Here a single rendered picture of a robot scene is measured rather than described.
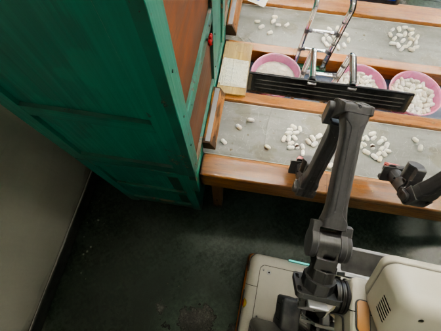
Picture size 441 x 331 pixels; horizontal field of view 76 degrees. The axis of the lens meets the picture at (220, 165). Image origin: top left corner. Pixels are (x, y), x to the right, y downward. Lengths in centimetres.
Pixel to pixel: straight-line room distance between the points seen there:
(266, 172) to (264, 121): 28
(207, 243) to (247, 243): 28
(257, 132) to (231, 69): 38
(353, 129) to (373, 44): 117
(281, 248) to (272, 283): 37
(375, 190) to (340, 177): 69
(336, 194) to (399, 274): 22
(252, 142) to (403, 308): 93
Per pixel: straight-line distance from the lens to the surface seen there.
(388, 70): 184
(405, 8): 216
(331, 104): 87
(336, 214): 79
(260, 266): 174
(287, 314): 130
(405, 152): 164
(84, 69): 72
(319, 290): 82
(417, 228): 245
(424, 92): 186
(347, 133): 80
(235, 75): 154
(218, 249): 201
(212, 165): 132
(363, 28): 198
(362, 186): 144
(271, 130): 144
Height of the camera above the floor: 201
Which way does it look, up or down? 71 degrees down
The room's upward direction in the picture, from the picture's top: straight up
